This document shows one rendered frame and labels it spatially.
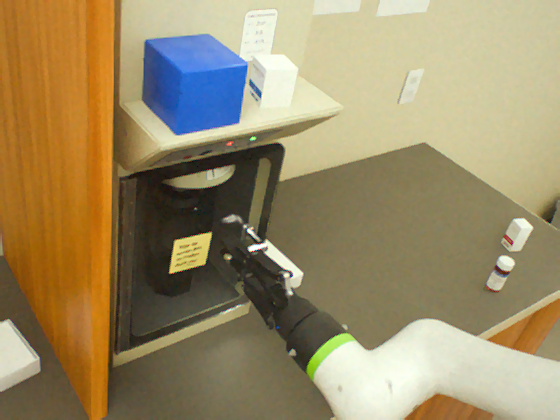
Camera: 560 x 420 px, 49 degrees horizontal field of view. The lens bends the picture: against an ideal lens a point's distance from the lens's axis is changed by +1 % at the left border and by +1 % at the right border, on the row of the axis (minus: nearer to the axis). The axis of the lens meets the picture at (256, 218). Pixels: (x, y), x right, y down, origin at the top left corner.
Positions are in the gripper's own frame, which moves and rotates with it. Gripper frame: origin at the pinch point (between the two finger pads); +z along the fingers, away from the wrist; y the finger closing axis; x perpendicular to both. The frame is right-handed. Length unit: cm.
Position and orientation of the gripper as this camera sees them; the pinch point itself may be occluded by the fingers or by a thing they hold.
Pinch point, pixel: (237, 254)
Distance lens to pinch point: 109.3
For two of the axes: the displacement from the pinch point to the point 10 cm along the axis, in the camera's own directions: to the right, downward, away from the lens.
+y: 1.3, -7.8, -6.1
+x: -8.1, 2.7, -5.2
